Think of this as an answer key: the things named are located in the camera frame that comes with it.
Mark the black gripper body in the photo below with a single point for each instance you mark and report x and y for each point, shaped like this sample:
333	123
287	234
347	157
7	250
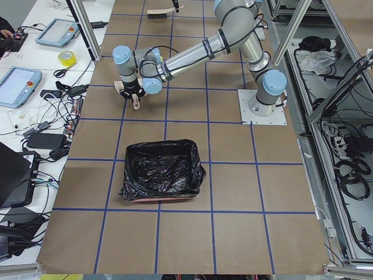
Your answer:
130	87

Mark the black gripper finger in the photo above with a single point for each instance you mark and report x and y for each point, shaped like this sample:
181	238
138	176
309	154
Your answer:
176	5

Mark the beige plastic dustpan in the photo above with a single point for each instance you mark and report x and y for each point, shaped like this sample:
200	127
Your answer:
118	85

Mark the beige hand brush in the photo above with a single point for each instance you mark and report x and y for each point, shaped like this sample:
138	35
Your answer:
162	13

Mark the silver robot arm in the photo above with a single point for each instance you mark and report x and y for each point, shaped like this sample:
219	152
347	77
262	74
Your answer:
143	72

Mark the black bag lined bin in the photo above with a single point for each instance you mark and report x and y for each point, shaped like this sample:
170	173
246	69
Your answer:
162	170

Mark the yellow tape roll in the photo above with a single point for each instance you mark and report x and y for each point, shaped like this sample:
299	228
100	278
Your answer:
67	58

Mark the black power adapter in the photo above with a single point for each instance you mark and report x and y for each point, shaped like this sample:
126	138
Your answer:
98	24

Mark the upper teach pendant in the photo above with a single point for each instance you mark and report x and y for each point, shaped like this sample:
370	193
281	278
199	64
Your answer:
58	33

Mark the teach pendant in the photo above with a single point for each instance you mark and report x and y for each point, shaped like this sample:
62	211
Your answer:
17	86
58	33

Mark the large black power brick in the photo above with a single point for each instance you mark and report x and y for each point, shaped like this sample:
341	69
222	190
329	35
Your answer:
46	141

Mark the lower teach pendant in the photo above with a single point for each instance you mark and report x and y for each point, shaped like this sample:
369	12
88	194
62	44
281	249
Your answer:
17	86

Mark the black laptop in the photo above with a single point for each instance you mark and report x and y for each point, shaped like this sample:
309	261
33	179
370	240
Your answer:
18	172

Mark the white crumpled cloth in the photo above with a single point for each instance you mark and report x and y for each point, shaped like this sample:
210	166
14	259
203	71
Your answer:
319	62

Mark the black handled scissors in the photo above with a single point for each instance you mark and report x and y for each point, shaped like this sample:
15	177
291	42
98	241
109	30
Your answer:
60	73

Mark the aluminium frame post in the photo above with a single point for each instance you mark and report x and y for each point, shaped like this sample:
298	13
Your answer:
81	18

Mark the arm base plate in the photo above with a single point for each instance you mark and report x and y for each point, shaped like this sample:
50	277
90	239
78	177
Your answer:
255	113

